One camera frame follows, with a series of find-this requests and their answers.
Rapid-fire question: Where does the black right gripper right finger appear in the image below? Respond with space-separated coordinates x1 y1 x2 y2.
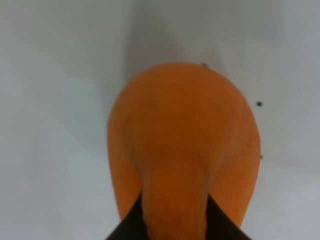
205 195 251 240

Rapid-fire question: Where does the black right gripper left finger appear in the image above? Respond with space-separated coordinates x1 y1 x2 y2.
106 193 150 240

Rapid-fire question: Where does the orange fruit with stem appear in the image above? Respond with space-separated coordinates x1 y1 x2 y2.
107 63 261 240

